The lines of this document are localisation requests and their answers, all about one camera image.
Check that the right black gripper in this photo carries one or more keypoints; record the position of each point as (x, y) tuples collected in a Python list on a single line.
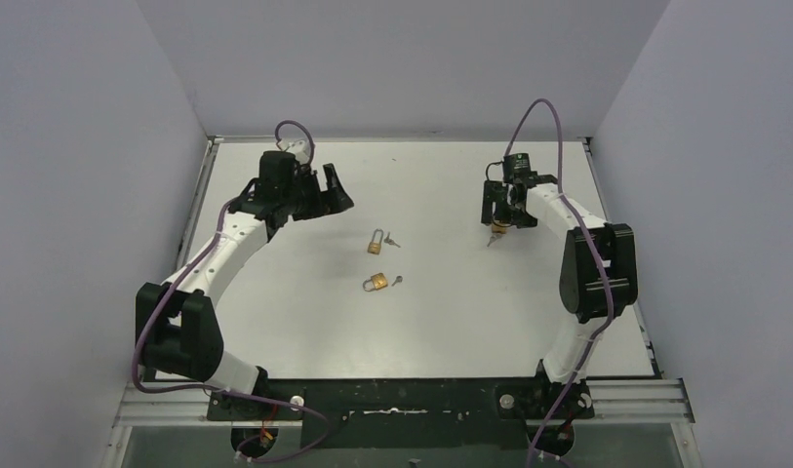
[(495, 192)]

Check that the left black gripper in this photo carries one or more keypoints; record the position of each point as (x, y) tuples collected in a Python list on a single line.
[(318, 196)]

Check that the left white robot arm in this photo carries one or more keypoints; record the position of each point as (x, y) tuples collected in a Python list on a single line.
[(177, 328)]

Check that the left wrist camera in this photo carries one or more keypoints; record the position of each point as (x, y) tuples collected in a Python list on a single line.
[(300, 148)]

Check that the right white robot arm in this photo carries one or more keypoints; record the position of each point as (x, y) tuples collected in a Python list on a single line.
[(598, 276)]

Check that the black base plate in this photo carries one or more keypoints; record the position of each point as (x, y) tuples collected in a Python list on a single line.
[(412, 413)]

